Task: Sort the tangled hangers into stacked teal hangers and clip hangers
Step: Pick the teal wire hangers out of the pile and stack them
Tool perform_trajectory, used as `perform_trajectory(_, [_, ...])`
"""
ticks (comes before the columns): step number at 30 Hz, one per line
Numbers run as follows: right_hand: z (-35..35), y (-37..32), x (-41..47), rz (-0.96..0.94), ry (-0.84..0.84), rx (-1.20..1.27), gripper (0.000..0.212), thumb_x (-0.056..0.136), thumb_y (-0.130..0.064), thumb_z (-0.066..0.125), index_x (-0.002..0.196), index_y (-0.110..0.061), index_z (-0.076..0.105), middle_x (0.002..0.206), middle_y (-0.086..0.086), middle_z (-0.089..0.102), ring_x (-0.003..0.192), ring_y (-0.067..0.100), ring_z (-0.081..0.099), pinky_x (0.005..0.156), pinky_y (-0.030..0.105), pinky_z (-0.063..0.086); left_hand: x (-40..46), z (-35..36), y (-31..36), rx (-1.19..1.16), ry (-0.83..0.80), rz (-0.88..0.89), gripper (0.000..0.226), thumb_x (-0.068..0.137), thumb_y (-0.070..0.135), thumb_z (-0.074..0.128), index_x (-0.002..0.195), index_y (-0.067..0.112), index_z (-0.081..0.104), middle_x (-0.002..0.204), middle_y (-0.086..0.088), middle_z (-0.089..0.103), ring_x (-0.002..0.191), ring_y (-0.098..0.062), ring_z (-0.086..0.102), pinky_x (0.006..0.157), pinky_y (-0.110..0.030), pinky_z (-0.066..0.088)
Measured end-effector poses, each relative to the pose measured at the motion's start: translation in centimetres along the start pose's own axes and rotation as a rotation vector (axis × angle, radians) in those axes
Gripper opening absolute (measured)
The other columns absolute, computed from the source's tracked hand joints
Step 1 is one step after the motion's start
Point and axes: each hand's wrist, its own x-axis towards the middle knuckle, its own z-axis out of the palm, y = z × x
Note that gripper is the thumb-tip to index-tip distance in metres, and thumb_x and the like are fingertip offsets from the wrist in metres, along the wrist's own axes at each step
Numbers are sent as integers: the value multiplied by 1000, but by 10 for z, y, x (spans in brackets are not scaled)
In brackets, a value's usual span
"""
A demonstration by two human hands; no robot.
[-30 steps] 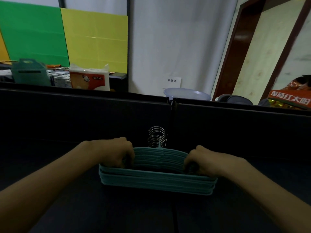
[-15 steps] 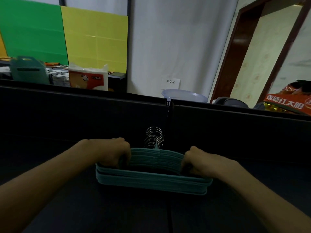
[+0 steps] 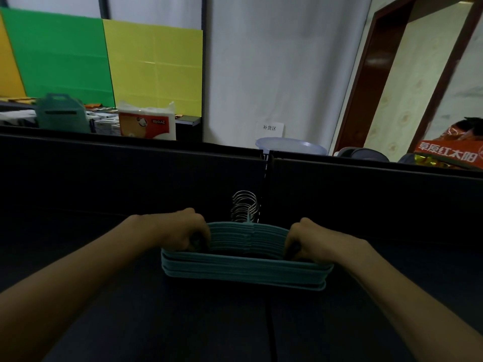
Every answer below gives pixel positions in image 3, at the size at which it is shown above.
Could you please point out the person's left hand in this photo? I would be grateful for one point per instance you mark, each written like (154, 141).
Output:
(173, 229)

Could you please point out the person's right hand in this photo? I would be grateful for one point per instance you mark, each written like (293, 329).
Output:
(324, 241)

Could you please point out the stack of teal hangers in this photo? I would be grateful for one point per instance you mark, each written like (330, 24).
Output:
(245, 267)

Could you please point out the person's right forearm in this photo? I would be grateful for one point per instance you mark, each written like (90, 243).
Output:
(415, 290)

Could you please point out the person's left forearm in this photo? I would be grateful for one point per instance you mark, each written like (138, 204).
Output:
(64, 282)

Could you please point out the black back panel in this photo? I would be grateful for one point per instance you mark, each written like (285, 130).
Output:
(113, 173)

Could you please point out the grey round container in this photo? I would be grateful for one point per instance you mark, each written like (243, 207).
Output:
(362, 154)

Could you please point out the lavender plastic basin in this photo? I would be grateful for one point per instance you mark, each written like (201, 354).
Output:
(290, 146)

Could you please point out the black table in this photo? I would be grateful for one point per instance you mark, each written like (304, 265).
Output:
(113, 316)

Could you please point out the red tissue pack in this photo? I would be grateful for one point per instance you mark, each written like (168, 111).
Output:
(147, 126)

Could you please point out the row of white small boxes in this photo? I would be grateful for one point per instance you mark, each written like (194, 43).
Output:
(105, 126)

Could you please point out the small white label sign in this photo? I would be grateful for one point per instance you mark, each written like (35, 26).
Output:
(269, 128)

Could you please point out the orange snack carton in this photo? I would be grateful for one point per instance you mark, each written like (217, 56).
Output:
(449, 152)

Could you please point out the orange snack packets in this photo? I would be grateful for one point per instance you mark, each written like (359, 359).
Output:
(19, 99)

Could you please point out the grey wall shelf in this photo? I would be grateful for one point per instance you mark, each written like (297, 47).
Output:
(188, 119)

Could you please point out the brown door frame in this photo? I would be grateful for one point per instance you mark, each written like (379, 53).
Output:
(366, 90)

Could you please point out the yellow wall panel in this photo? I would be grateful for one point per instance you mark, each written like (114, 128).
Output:
(154, 67)

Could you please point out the green wall panel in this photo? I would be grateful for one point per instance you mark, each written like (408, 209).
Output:
(60, 56)

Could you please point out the orange wall panel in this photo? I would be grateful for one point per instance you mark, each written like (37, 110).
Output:
(9, 71)

